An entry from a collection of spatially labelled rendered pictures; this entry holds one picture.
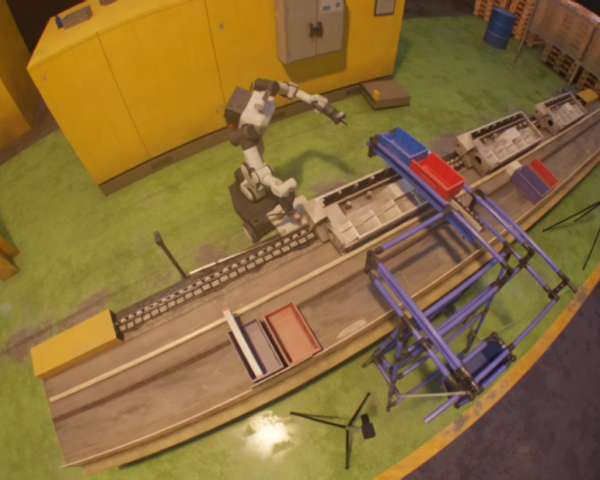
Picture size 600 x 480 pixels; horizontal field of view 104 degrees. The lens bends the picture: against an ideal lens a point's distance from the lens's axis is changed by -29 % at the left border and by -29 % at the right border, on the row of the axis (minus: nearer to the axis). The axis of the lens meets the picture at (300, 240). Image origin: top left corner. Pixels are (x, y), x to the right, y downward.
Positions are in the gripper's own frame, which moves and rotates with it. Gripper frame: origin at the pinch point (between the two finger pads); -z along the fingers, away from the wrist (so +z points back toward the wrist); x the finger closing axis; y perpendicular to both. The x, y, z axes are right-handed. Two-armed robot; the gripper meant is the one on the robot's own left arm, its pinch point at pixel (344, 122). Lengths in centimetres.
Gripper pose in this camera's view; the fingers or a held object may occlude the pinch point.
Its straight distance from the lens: 251.1
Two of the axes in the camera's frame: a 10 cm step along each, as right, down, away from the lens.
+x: -6.8, 6.9, -2.5
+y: 0.5, -3.0, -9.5
